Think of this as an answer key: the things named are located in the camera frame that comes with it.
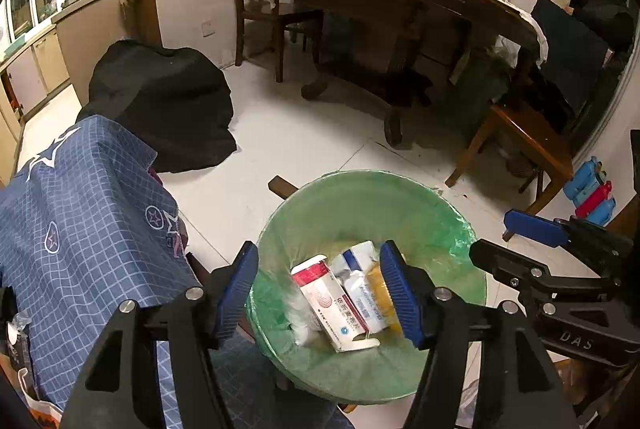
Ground wooden stool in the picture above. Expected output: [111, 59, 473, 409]
[445, 104, 574, 215]

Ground blue checkered tablecloth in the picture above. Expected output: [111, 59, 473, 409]
[1, 116, 348, 428]

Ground beige kitchen counter cabinets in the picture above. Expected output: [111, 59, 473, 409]
[1, 0, 126, 185]

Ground white blue medicine box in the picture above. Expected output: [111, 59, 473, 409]
[330, 241, 380, 329]

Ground black bag on floor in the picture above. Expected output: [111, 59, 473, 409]
[77, 39, 236, 173]

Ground red white medicine box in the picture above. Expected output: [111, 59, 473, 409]
[291, 255, 380, 353]

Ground wooden chair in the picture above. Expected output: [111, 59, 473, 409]
[234, 0, 323, 83]

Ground green lined trash bin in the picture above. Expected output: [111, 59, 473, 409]
[246, 170, 487, 405]

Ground dark wooden dining table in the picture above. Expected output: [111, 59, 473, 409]
[299, 0, 542, 146]

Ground seated person in black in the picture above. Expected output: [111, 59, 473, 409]
[526, 0, 634, 130]

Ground yellow gold box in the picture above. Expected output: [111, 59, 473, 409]
[364, 262, 401, 334]

